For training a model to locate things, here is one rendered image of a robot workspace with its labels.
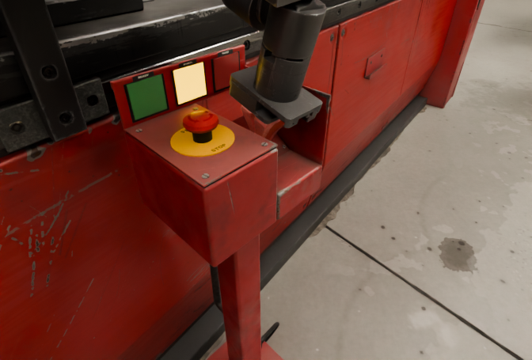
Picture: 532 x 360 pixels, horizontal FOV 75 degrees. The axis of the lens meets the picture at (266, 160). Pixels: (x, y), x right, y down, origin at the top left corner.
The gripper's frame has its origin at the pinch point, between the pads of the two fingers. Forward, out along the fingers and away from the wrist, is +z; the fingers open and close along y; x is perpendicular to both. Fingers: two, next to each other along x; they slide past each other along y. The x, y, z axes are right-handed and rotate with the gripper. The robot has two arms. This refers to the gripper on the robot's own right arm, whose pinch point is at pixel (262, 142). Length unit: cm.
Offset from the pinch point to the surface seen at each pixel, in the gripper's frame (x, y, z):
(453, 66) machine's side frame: -195, 17, 51
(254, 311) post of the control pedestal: 4.1, -11.0, 31.8
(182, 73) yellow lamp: 6.2, 10.3, -7.1
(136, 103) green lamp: 12.9, 9.8, -5.3
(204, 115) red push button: 9.5, 1.6, -7.7
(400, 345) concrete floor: -34, -40, 64
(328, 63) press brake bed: -48, 20, 11
